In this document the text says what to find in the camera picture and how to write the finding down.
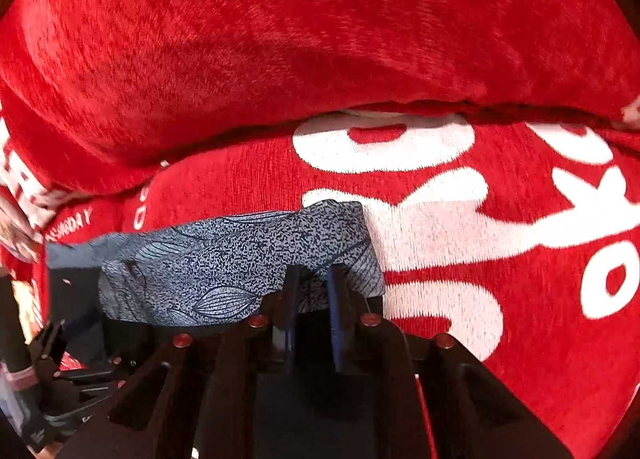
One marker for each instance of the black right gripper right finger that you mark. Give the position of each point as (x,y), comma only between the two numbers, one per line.
(431,397)

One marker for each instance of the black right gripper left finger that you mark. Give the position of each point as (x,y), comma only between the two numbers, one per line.
(195,397)

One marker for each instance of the black pants patterned grey waistband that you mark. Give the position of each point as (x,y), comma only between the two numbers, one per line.
(207,273)

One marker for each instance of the floral pink pillow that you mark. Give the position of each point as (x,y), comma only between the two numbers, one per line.
(17,236)

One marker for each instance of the red blanket white lettering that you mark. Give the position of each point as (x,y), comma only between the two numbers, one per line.
(520,238)

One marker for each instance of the red white folded quilt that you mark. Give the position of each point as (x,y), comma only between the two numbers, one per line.
(96,92)

